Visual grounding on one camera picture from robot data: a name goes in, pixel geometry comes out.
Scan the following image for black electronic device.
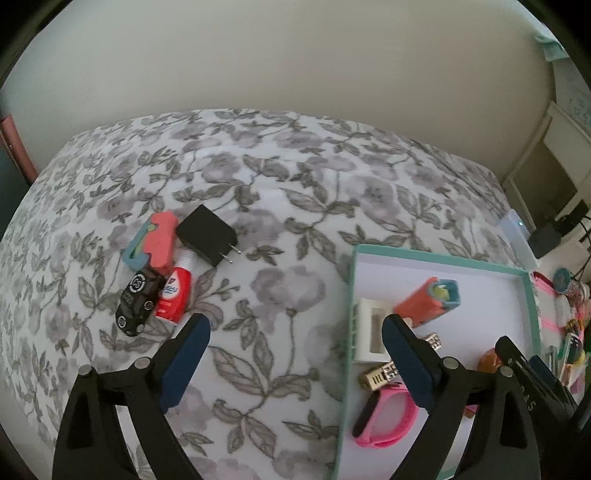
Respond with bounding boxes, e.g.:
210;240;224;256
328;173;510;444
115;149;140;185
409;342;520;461
527;220;563;258

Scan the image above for white box with light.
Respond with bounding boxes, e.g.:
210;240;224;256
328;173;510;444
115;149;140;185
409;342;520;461
501;209;541;269

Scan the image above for black toy car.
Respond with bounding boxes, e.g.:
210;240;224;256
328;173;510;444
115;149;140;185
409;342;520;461
115;267;167;337

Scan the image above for pink watch band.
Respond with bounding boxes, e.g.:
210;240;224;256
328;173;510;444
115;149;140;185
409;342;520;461
353;382;478;449

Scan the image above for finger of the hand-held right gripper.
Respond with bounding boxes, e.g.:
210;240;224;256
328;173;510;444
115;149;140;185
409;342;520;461
529;354;576;408

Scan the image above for pink ribbon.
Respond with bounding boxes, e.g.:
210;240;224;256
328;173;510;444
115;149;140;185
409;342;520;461
533;272;568;330

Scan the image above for orange box with teal end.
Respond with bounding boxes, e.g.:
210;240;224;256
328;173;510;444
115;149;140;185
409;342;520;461
393;277;462;329

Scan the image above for light blue toy piece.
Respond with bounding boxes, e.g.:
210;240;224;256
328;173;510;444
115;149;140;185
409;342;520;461
122;222;158;269

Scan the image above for dark blue cabinet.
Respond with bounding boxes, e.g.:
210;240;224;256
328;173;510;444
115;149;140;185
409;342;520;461
0;143;33;236

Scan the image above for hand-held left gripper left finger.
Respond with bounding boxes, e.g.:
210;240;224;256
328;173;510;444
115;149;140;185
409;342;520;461
52;312;212;480

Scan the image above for red and white tube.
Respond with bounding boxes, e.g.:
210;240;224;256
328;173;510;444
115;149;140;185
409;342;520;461
154;250;197;325

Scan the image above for grey floral blanket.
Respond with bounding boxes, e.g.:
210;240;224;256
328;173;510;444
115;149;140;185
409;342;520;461
0;108;539;480

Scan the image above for teal cloth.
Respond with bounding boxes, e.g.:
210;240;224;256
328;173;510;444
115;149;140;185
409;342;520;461
536;34;571;61

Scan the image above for black power adapter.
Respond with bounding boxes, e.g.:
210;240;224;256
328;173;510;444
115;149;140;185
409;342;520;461
176;204;243;267

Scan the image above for white plastic frame holder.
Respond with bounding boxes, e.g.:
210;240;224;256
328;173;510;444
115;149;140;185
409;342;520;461
352;298;393;363

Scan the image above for white tray with teal rim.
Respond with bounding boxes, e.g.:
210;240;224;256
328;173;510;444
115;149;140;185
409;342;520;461
328;244;543;480

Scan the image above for pile of colourful trinkets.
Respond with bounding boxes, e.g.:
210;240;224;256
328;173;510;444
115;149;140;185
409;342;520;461
549;281;591;393

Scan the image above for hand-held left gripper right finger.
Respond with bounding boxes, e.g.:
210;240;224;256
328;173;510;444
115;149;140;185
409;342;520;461
382;314;541;480

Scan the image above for pink pole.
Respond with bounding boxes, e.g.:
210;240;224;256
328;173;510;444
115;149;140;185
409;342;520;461
0;115;40;183

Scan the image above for orange toy figure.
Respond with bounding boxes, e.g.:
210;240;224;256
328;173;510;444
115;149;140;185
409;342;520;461
478;348;506;374

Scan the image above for white furniture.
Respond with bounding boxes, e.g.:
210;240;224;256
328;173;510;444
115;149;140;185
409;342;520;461
501;102;591;232

